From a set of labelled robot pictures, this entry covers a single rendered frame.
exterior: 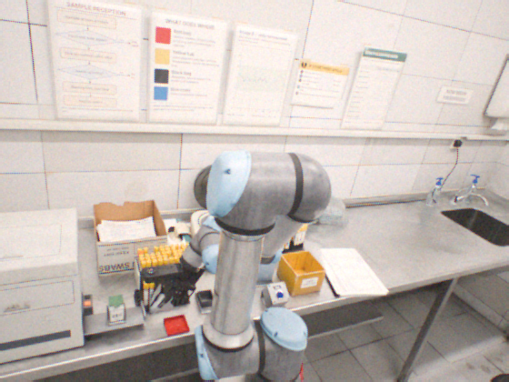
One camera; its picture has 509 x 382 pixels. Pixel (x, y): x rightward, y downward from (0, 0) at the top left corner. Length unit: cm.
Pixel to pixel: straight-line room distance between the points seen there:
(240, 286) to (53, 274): 49
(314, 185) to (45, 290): 71
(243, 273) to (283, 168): 22
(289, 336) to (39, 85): 115
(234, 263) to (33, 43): 105
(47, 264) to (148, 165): 72
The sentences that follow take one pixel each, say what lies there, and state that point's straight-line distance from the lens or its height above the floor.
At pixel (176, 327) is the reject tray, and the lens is 119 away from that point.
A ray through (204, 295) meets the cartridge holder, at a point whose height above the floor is 89.
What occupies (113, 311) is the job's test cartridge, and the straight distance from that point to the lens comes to 113.
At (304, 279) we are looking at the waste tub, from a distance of 134.
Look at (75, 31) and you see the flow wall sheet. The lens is 141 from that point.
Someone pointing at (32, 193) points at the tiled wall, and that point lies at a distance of 160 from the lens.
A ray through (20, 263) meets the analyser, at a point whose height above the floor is 117.
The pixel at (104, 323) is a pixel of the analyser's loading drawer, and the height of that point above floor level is 91.
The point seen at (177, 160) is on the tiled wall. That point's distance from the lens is 158.
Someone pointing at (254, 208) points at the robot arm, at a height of 148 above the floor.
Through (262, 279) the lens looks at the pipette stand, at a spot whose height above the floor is 89.
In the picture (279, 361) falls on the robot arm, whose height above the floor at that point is 108.
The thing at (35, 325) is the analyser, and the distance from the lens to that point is 110.
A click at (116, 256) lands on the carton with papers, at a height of 96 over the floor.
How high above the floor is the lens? 175
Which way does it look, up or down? 25 degrees down
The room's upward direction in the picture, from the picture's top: 10 degrees clockwise
